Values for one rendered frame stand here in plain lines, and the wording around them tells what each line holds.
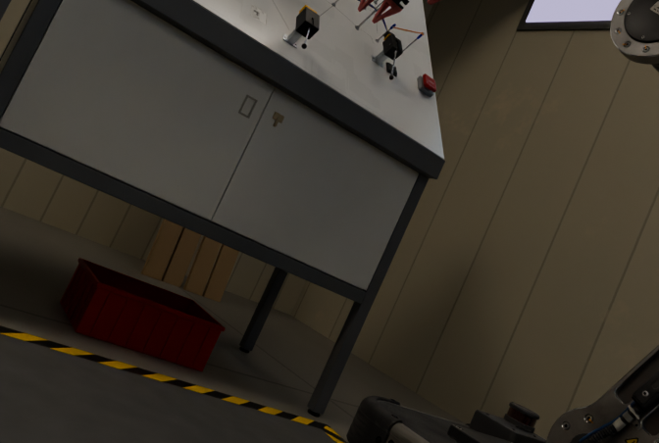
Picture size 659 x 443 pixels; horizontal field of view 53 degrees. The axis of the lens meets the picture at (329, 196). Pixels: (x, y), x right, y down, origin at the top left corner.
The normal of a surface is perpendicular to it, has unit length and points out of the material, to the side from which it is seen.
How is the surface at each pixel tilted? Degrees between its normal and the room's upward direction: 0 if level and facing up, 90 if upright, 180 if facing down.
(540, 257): 90
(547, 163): 90
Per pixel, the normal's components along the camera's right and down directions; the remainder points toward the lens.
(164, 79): 0.48, 0.14
